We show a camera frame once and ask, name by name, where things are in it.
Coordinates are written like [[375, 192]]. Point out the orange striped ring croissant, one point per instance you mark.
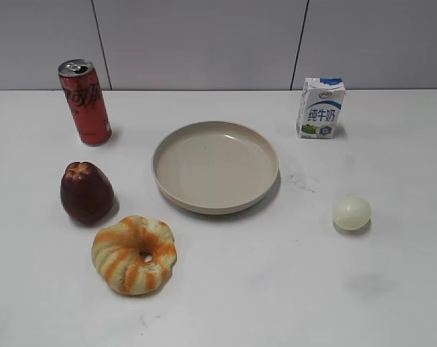
[[135, 256]]

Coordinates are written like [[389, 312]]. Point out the beige round plate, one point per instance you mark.
[[215, 167]]

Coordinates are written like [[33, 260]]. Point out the white blue milk carton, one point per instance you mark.
[[320, 105]]

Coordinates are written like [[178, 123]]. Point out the dark red wax apple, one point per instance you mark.
[[86, 193]]

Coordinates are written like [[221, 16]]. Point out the pale yellow round ball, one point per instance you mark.
[[351, 213]]

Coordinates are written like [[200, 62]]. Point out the red soda can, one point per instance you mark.
[[83, 93]]

